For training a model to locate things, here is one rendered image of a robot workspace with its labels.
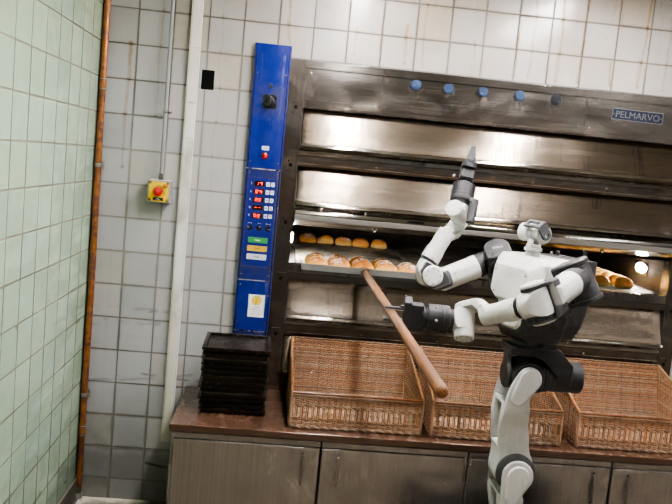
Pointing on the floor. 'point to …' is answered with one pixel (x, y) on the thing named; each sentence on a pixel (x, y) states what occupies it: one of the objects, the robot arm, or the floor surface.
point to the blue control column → (272, 125)
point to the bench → (380, 465)
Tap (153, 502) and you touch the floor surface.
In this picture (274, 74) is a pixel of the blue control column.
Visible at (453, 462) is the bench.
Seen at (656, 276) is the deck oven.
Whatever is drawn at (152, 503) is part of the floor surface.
